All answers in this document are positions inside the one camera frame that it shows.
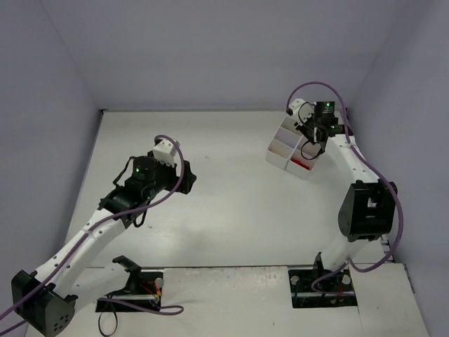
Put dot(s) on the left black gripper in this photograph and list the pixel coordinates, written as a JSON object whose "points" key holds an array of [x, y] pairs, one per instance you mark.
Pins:
{"points": [[186, 171]]}

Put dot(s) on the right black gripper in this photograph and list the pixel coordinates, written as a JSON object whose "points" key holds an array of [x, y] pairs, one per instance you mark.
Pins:
{"points": [[316, 132]]}

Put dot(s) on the red lego brick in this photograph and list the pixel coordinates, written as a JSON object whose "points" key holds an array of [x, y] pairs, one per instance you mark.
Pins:
{"points": [[299, 163]]}

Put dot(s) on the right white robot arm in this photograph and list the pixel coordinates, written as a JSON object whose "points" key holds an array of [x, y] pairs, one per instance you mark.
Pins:
{"points": [[368, 208]]}

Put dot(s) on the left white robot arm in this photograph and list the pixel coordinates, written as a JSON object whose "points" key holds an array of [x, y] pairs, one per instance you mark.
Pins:
{"points": [[49, 297]]}

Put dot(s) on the left white container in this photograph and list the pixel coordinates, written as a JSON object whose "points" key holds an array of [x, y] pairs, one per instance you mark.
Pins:
{"points": [[283, 144]]}

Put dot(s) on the white container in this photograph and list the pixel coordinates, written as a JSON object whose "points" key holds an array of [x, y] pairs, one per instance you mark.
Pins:
{"points": [[283, 144], [307, 153]]}

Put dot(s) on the right white container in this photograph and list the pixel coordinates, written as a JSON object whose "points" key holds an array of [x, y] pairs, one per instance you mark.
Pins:
{"points": [[307, 153]]}

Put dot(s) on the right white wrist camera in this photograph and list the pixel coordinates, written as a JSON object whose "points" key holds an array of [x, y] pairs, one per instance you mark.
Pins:
{"points": [[300, 110]]}

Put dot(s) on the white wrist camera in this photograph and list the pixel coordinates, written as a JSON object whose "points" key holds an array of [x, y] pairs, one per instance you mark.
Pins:
{"points": [[300, 110], [164, 152]]}

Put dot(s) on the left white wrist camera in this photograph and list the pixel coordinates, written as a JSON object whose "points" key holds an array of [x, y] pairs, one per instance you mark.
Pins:
{"points": [[164, 152]]}

